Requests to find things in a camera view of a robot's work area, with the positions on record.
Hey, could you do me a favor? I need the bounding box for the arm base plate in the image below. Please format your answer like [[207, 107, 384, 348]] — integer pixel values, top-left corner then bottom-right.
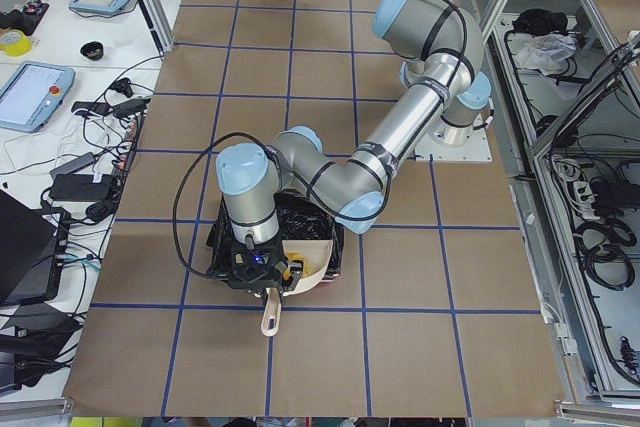
[[414, 123, 493, 164]]

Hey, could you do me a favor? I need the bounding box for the pink bin with black bag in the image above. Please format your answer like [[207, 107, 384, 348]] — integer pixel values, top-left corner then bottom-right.
[[206, 190, 344, 282]]

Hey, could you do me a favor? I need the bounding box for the beige plastic dustpan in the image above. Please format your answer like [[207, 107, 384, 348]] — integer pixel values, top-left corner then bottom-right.
[[260, 240, 333, 337]]

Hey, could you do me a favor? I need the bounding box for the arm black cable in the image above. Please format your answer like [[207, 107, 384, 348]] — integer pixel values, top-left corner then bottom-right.
[[172, 131, 261, 281]]

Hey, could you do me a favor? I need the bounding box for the white crumpled cloth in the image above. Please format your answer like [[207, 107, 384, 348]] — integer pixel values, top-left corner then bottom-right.
[[514, 33, 578, 75]]

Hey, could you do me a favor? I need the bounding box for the black power adapter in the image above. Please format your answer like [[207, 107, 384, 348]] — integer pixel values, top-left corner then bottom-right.
[[48, 173, 121, 202]]

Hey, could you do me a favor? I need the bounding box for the yellow sponge piece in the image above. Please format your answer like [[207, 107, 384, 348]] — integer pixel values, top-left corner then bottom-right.
[[283, 252, 311, 281]]

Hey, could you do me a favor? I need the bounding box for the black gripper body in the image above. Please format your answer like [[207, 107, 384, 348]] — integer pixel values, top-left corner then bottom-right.
[[227, 239, 287, 293]]

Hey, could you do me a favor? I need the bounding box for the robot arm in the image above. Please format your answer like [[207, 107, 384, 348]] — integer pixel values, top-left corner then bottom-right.
[[207, 0, 491, 297]]

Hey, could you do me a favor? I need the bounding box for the black laptop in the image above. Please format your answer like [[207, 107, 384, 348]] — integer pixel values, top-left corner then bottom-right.
[[1, 192, 70, 307]]

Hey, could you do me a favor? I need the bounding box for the yellow tape roll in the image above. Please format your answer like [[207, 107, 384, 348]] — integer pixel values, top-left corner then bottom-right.
[[0, 29, 33, 57]]

